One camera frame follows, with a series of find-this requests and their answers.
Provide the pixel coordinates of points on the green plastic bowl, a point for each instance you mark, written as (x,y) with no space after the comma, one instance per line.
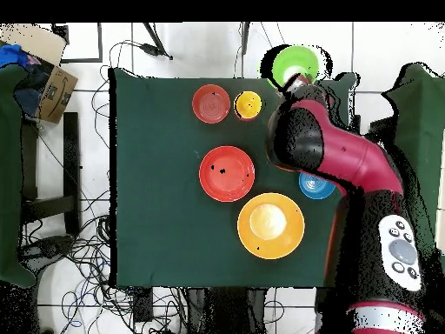
(295,59)

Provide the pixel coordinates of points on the yellow plastic cup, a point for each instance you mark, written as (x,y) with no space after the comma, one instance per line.
(248,104)

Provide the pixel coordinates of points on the large orange plastic bowl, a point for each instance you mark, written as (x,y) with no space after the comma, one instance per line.
(271,226)

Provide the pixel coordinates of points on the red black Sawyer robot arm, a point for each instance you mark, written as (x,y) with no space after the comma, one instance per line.
(347,153)

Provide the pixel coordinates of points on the black tripod leg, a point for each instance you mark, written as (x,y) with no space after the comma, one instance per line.
(245,34)
(156,39)

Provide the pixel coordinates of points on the small orange-red ringed bowl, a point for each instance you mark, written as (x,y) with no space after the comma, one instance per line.
(211,104)

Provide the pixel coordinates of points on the small blue plastic bowl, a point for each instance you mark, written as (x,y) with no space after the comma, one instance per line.
(314,189)

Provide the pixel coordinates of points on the wide orange-red shallow bowl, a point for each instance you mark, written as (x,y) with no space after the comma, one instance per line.
(226,177)

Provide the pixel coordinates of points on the green cloth covered table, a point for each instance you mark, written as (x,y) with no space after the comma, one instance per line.
(420,121)
(8,174)

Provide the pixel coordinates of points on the dark green table cloth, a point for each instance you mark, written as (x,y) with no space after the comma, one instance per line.
(156,208)

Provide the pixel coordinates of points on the brown cardboard box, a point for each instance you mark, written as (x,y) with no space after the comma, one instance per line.
(57,94)

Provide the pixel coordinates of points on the small black power box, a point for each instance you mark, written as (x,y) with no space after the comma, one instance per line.
(143,304)

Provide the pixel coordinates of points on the blue cloth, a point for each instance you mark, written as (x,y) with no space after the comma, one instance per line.
(12,55)

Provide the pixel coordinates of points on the black rounded floor base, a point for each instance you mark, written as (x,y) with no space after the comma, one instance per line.
(48,248)

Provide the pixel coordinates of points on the black metal frame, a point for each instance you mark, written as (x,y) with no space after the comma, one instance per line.
(100,41)

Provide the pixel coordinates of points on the black chair frame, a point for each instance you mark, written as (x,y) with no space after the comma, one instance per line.
(71,156)

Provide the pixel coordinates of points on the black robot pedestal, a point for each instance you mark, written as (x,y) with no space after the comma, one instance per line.
(222,309)

